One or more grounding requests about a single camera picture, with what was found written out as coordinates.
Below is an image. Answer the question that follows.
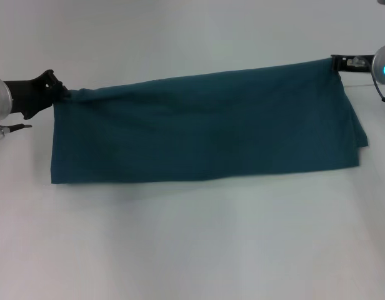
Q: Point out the teal t-shirt with FREE print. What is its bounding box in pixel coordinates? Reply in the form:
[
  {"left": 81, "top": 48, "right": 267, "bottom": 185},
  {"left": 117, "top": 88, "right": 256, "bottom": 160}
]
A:
[{"left": 50, "top": 57, "right": 370, "bottom": 186}]

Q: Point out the gripper cable with plug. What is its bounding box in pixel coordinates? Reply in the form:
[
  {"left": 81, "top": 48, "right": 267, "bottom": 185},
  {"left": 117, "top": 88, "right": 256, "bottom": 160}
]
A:
[
  {"left": 0, "top": 120, "right": 33, "bottom": 141},
  {"left": 371, "top": 73, "right": 385, "bottom": 104}
]

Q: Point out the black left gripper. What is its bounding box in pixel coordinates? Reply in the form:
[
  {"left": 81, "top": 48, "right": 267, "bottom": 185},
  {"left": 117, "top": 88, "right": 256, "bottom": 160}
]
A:
[{"left": 2, "top": 69, "right": 74, "bottom": 121}]

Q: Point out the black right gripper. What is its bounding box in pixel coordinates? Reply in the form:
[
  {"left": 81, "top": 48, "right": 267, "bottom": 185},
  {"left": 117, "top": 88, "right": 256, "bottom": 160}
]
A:
[{"left": 331, "top": 54, "right": 376, "bottom": 75}]

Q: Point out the right gripper cable with plug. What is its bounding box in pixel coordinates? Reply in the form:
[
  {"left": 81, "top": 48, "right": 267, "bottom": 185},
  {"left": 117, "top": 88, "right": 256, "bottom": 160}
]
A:
[{"left": 371, "top": 73, "right": 385, "bottom": 104}]

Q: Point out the left gripper cable with plug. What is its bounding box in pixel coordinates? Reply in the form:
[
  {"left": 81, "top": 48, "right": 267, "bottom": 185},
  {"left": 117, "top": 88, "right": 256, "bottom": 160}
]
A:
[{"left": 0, "top": 120, "right": 33, "bottom": 141}]

